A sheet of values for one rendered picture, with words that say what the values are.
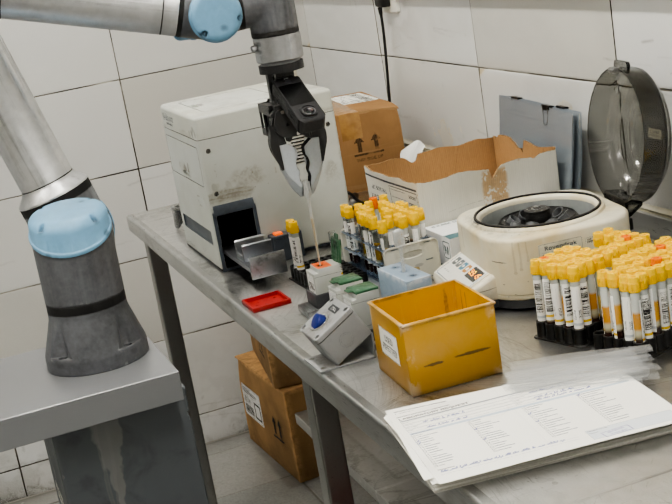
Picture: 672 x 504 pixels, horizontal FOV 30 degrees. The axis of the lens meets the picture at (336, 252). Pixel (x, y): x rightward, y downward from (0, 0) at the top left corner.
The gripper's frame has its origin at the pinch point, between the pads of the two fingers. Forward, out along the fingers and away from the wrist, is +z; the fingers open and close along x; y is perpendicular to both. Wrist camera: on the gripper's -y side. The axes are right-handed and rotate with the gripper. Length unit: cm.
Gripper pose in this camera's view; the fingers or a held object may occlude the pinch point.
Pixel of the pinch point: (306, 188)
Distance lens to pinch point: 199.2
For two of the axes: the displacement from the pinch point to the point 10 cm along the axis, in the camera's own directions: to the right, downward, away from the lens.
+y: -3.4, -1.9, 9.2
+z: 1.6, 9.5, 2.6
